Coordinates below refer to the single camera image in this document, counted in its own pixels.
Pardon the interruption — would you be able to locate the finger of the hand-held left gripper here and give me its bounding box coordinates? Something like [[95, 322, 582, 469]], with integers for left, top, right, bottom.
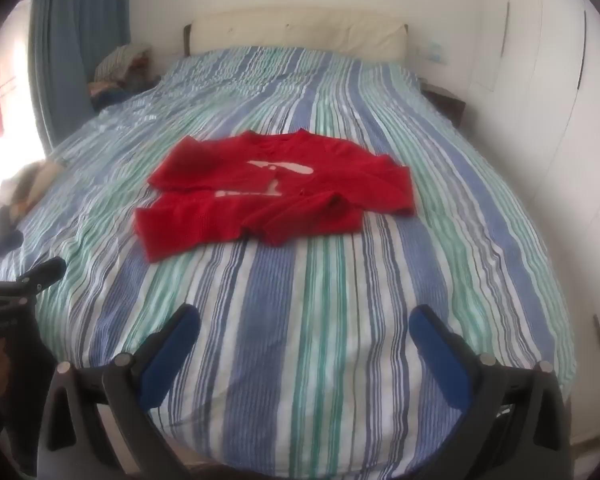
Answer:
[[0, 231, 25, 262], [14, 257, 67, 295]]

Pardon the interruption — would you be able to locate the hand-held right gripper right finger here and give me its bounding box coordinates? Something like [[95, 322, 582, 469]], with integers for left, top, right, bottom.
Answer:
[[409, 304, 573, 480]]

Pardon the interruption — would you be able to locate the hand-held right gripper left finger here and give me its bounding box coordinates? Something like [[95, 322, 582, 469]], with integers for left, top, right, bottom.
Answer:
[[37, 304, 202, 480]]

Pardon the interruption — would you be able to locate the red knit sweater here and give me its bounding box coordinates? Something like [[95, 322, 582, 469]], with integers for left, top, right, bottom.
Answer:
[[134, 129, 415, 264]]

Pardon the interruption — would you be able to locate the pile of mixed clothes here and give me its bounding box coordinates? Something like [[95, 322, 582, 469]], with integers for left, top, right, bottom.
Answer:
[[87, 44, 162, 110]]

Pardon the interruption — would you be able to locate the striped bed cover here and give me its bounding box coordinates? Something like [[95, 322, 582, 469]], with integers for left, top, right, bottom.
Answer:
[[0, 46, 578, 466]]

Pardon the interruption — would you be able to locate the blue curtain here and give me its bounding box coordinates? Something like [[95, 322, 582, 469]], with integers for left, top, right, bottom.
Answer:
[[29, 0, 133, 148]]

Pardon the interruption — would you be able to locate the white wardrobe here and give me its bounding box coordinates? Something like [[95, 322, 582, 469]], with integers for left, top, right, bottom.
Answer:
[[467, 0, 600, 461]]

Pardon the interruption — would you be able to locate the dark wooden nightstand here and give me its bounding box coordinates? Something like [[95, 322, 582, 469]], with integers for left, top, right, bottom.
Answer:
[[420, 84, 467, 128]]

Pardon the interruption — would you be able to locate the cream padded headboard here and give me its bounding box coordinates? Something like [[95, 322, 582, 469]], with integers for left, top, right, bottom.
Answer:
[[182, 6, 410, 63]]

